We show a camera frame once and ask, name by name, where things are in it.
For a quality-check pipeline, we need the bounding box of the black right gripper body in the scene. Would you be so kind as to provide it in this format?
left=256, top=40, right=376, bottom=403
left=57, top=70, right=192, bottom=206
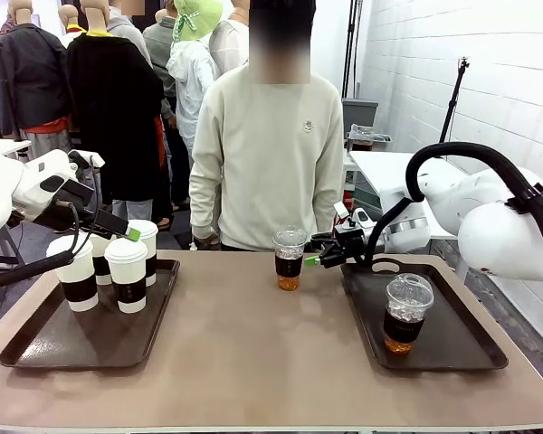
left=329, top=224, right=368, bottom=269

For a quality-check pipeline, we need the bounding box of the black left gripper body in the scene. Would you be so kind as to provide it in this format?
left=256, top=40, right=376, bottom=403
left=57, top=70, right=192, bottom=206
left=31, top=179, right=101, bottom=232

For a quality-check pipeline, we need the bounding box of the white lidded paper coffee cup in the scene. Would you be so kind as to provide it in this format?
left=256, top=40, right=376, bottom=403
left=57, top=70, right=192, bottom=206
left=103, top=237, right=149, bottom=315
left=87, top=232, right=115, bottom=287
left=127, top=220, right=160, bottom=288
left=46, top=234, right=100, bottom=314

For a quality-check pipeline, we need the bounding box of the clear iced drink cup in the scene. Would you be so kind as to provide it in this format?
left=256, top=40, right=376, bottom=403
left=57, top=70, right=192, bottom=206
left=383, top=273, right=435, bottom=355
left=271, top=225, right=309, bottom=291

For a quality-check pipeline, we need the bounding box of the person's left forearm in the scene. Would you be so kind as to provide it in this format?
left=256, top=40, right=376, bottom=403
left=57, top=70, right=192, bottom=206
left=314, top=166, right=346, bottom=236

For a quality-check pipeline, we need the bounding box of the person's right forearm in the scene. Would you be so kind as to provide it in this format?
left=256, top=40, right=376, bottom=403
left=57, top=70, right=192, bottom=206
left=188, top=171, right=224, bottom=239

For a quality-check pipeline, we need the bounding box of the brown plastic serving tray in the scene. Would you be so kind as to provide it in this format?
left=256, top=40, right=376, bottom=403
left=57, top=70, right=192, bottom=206
left=340, top=255, right=510, bottom=373
left=0, top=258, right=181, bottom=370

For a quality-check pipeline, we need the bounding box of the person's right hand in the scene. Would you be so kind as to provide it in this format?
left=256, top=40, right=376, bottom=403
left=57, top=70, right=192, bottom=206
left=191, top=229, right=222, bottom=250

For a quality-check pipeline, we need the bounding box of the white desk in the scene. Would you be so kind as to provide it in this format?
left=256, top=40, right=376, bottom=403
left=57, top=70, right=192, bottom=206
left=0, top=137, right=33, bottom=158

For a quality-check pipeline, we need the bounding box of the mannequin in black robe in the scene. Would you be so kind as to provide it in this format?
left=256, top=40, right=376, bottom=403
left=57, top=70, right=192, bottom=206
left=65, top=0, right=173, bottom=222

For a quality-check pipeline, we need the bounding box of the person in beige sweatshirt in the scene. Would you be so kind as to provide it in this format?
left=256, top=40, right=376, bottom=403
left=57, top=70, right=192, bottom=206
left=188, top=0, right=346, bottom=252

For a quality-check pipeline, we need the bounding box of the clear container with items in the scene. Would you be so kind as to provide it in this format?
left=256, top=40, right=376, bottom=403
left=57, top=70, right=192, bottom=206
left=346, top=123, right=393, bottom=152

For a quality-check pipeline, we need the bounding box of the mannequin in navy jacket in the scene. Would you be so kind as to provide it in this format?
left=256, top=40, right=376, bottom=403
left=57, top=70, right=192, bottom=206
left=0, top=0, right=85, bottom=159

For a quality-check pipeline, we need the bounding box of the grey plastic bin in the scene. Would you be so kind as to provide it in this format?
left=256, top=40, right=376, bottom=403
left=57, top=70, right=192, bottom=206
left=342, top=98, right=379, bottom=133

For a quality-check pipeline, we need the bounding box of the mannequin in white jacket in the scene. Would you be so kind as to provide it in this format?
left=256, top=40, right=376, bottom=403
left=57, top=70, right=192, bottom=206
left=166, top=39, right=221, bottom=157

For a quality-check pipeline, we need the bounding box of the figure in olive jacket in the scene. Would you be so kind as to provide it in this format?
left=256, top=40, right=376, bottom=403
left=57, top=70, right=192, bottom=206
left=142, top=8, right=180, bottom=119

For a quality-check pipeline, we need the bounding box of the person in grey hoodie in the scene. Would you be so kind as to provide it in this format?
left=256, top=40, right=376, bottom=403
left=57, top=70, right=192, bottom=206
left=106, top=0, right=154, bottom=67

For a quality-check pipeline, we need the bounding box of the mannequin with yellow collar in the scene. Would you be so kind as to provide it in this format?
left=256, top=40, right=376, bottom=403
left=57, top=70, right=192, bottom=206
left=57, top=4, right=88, bottom=47

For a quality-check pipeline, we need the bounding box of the black light stand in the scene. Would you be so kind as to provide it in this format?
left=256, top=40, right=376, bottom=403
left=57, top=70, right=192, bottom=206
left=341, top=0, right=366, bottom=99

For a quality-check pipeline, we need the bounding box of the mannequin in light grey coat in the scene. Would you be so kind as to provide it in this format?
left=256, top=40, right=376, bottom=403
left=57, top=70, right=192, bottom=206
left=207, top=0, right=252, bottom=79

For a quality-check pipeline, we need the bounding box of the green sun hat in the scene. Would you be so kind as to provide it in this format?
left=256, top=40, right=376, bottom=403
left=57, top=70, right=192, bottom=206
left=171, top=0, right=224, bottom=43

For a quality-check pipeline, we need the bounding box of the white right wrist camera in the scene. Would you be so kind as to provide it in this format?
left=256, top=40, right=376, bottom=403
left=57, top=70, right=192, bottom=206
left=333, top=201, right=372, bottom=231

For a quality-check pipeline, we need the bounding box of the black left arm cable sleeve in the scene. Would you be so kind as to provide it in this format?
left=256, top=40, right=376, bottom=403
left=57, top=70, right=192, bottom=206
left=0, top=202, right=83, bottom=291

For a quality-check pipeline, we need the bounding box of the black arm cable sleeve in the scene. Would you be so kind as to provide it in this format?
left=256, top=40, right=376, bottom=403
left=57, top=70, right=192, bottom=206
left=0, top=202, right=83, bottom=291
left=360, top=141, right=543, bottom=273

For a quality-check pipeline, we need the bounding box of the black right arm cable sleeve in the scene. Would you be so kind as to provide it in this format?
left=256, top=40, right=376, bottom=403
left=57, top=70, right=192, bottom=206
left=360, top=141, right=543, bottom=273

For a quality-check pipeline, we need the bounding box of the black camera tripod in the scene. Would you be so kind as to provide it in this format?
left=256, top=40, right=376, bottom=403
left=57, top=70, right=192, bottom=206
left=436, top=56, right=472, bottom=146

